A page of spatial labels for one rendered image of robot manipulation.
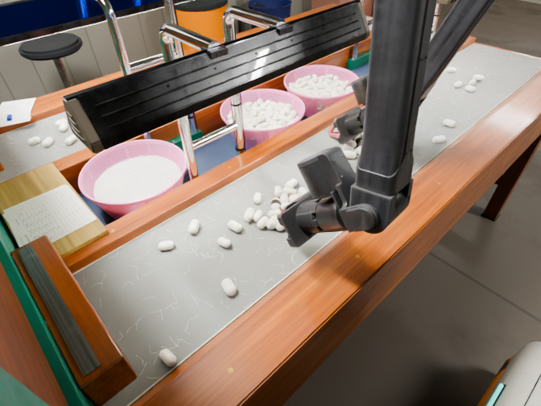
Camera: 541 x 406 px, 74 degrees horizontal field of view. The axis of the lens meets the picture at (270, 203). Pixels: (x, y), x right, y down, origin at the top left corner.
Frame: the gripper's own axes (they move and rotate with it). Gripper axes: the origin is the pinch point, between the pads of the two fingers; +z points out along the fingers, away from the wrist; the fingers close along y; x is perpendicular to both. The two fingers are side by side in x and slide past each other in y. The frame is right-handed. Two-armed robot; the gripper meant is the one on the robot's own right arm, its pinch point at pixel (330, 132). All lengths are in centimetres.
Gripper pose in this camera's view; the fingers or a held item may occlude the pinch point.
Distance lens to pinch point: 107.4
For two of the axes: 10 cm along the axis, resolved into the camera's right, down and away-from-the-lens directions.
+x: 4.5, 8.8, 1.8
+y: -7.4, 4.8, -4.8
